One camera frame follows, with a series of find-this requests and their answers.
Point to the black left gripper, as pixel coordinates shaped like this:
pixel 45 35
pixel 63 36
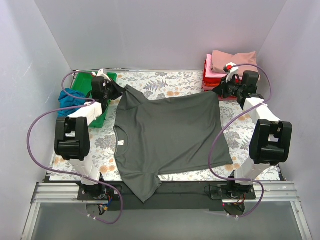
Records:
pixel 111 88

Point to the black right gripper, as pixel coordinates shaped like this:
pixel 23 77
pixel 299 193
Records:
pixel 224 88

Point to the dark grey t shirt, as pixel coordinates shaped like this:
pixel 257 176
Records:
pixel 167 136

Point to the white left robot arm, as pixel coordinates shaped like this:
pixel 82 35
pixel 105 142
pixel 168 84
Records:
pixel 72 138

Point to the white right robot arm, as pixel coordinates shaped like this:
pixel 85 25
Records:
pixel 270 142

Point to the orange folded shirt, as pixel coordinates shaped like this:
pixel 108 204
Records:
pixel 209 85

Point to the bottom pink folded shirt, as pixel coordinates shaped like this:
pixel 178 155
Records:
pixel 230 98

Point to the salmon folded shirt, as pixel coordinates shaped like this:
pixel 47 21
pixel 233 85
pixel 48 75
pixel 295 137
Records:
pixel 207 89

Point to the light pink folded shirt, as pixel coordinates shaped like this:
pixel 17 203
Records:
pixel 208 72

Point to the green plastic tray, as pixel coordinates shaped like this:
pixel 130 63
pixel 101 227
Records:
pixel 82 82

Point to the dusty pink folded shirt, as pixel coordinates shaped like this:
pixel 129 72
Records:
pixel 220 59

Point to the crumpled blue t shirt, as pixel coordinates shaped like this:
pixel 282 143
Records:
pixel 67 101

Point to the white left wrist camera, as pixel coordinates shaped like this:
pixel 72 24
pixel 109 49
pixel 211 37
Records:
pixel 101 73

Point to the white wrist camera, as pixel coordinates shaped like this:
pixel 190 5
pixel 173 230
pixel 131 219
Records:
pixel 101 73
pixel 231 69

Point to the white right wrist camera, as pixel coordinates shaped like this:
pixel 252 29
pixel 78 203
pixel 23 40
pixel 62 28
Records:
pixel 231 69

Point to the aluminium frame rail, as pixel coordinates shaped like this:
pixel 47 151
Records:
pixel 274 191

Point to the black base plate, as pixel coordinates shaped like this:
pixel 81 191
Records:
pixel 187 195

